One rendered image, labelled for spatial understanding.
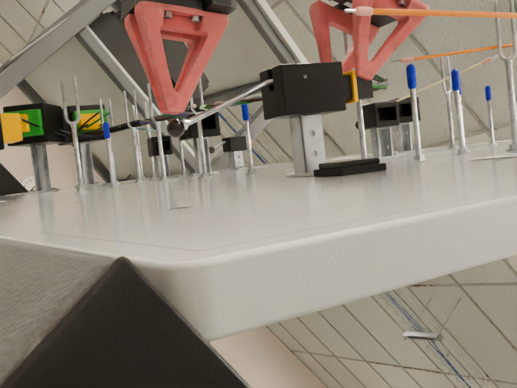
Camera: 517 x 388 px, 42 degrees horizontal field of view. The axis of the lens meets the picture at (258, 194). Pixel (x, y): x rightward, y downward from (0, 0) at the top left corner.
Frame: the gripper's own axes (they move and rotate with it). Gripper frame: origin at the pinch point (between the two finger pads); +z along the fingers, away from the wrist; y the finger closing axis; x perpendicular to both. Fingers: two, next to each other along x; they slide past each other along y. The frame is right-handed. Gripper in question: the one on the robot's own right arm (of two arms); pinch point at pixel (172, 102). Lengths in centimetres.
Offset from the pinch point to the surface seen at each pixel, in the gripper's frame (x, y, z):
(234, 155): -33, 71, -1
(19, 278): 12.9, -31.8, 9.2
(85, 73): -11, 113, -21
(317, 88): -11.4, -1.9, -1.9
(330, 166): -10.5, -6.0, 4.5
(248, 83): -60, 129, -26
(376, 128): -33.6, 22.7, -2.3
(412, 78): -21.1, -1.3, -3.9
